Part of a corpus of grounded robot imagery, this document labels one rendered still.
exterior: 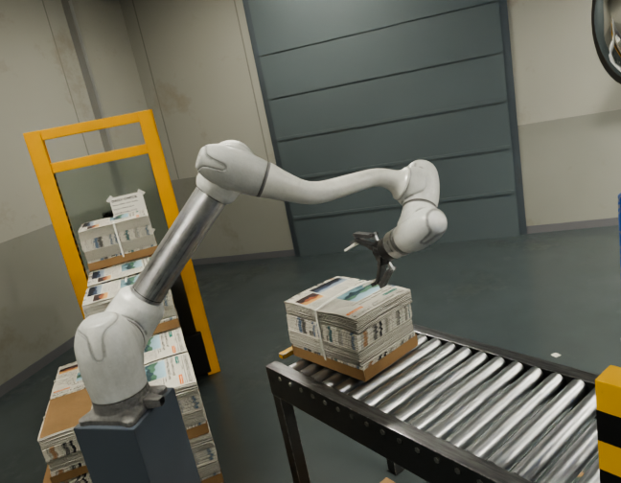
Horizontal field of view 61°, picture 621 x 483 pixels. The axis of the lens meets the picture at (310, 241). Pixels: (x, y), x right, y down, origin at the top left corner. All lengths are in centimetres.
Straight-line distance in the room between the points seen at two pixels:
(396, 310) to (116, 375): 92
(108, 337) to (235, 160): 57
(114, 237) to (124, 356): 160
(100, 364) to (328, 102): 458
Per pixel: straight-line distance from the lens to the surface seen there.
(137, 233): 304
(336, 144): 574
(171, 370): 218
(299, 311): 193
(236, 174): 139
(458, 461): 147
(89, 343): 151
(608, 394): 87
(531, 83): 559
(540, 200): 575
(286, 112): 587
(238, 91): 612
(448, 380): 178
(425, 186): 158
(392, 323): 186
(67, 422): 262
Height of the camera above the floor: 173
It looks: 15 degrees down
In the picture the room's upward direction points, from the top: 11 degrees counter-clockwise
